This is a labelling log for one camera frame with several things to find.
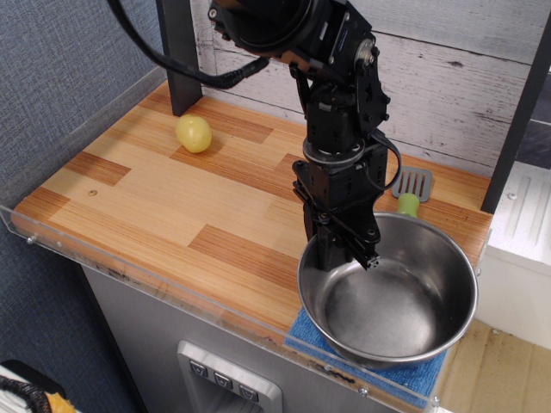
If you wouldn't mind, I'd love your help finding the grey spatula green handle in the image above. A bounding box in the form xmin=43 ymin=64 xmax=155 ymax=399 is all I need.
xmin=392 ymin=166 xmax=433 ymax=218

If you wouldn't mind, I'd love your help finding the grey cabinet with dispenser panel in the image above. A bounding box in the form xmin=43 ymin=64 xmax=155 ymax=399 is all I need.
xmin=84 ymin=265 xmax=440 ymax=412

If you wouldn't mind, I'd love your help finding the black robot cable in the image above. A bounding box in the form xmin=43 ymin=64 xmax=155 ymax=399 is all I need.
xmin=107 ymin=0 xmax=270 ymax=91

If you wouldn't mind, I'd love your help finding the stainless steel bowl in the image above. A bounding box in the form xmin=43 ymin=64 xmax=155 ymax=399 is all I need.
xmin=297 ymin=213 xmax=479 ymax=367

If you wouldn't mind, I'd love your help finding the black vertical post left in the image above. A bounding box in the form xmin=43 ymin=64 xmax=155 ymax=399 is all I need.
xmin=156 ymin=0 xmax=202 ymax=116

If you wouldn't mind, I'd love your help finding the black vertical post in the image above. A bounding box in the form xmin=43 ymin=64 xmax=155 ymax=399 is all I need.
xmin=156 ymin=0 xmax=202 ymax=116
xmin=480 ymin=16 xmax=550 ymax=213

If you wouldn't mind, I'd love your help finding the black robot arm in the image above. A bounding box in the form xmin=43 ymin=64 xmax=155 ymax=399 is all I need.
xmin=208 ymin=1 xmax=396 ymax=271

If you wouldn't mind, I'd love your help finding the yellow object bottom left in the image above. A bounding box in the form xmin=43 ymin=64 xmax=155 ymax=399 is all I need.
xmin=46 ymin=393 xmax=78 ymax=413

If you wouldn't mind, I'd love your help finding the yellow potato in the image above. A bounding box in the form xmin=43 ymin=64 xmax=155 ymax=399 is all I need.
xmin=175 ymin=114 xmax=213 ymax=153

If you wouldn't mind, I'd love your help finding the black white device bottom left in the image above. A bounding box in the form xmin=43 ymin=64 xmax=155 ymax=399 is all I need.
xmin=1 ymin=360 xmax=66 ymax=412

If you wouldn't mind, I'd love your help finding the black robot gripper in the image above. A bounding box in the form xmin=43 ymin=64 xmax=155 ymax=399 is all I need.
xmin=292 ymin=144 xmax=388 ymax=271

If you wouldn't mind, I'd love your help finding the black vertical post right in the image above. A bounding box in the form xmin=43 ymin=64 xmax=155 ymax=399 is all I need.
xmin=480 ymin=16 xmax=550 ymax=213

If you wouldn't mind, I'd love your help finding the white toy sink unit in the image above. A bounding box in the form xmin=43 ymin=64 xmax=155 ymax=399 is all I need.
xmin=475 ymin=162 xmax=550 ymax=348

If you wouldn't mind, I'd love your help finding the blue microfibre cloth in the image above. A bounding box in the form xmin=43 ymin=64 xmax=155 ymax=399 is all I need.
xmin=284 ymin=309 xmax=447 ymax=409

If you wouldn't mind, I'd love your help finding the clear acrylic table guard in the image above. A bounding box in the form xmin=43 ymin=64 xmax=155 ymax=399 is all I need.
xmin=0 ymin=64 xmax=493 ymax=410

